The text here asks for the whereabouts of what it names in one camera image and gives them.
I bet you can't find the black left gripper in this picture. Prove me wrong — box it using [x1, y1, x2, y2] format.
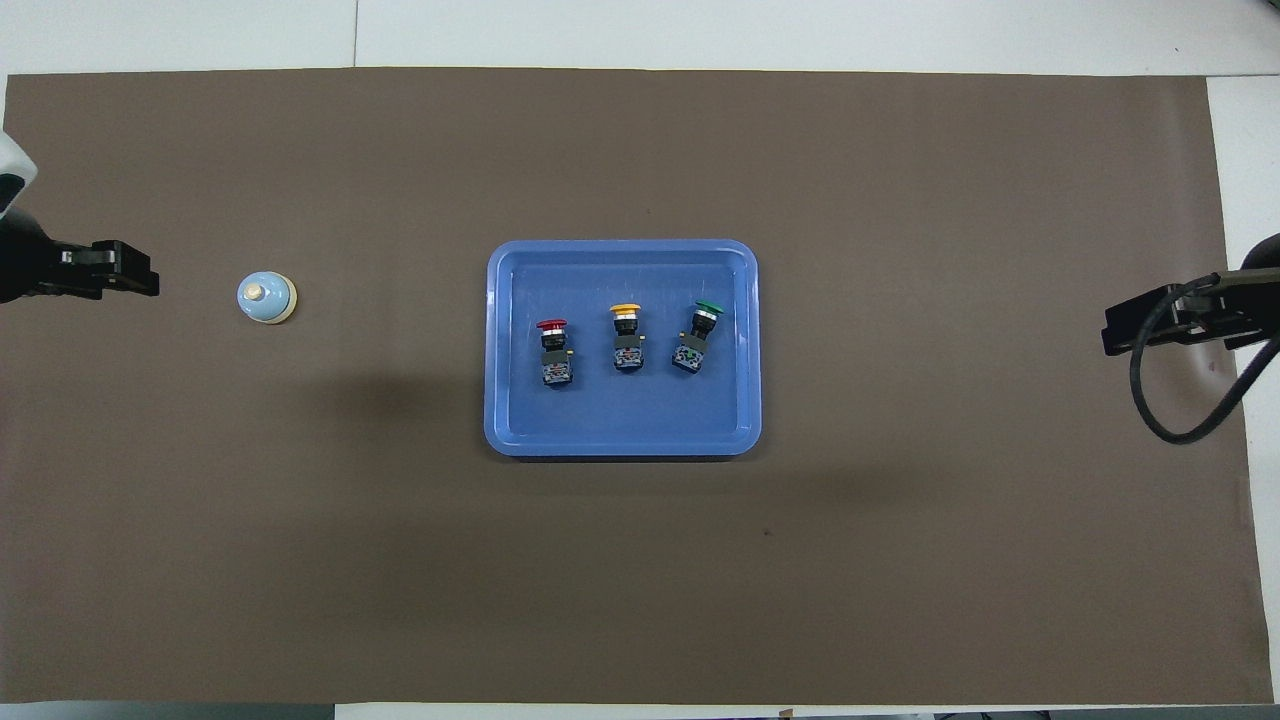
[0, 215, 160, 304]

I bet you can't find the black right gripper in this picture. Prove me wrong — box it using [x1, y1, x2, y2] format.
[1103, 268, 1280, 358]

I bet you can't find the red push button switch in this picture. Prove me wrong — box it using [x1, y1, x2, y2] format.
[536, 318, 576, 390]

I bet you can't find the green push button switch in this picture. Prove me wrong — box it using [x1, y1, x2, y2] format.
[671, 299, 724, 375]

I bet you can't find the yellow push button switch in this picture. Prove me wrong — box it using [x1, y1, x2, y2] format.
[609, 302, 646, 373]

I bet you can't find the light blue desk bell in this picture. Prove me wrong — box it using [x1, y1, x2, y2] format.
[237, 272, 298, 327]

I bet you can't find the blue plastic tray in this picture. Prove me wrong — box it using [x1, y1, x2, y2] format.
[484, 239, 763, 458]

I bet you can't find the brown table mat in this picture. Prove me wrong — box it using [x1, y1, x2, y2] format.
[0, 67, 1273, 706]

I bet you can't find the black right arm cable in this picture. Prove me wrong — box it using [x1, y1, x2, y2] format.
[1130, 283, 1280, 446]

